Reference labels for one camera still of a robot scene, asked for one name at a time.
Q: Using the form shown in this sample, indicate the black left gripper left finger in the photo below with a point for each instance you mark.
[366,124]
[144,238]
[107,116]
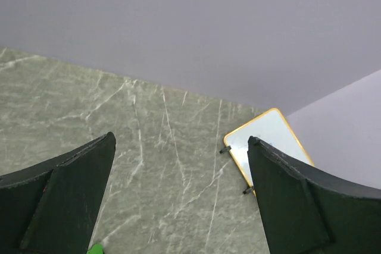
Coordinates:
[52,207]

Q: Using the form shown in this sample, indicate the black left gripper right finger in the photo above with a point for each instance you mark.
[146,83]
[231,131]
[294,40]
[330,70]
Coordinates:
[306,210]

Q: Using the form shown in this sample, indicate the green whiteboard eraser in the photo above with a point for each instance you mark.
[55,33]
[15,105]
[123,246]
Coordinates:
[96,249]

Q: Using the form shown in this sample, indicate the yellow framed whiteboard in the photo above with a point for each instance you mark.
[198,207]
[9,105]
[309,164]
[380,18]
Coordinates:
[271,127]

